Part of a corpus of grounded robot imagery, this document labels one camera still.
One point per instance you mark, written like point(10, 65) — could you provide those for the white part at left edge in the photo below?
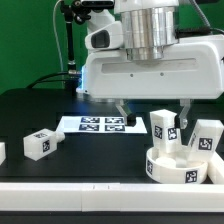
point(2, 152)

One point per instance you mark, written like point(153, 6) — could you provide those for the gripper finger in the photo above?
point(125, 111)
point(182, 118)

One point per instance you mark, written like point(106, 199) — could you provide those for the white L-shaped fence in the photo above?
point(90, 197)

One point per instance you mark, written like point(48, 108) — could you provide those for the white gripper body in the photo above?
point(191, 69)

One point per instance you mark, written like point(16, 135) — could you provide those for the paper sheet with tags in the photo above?
point(96, 124)

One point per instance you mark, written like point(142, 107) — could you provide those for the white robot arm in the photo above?
point(145, 56)

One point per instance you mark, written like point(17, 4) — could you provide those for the white round stool seat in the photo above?
point(163, 169)

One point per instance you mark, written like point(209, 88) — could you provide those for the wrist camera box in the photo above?
point(106, 38)

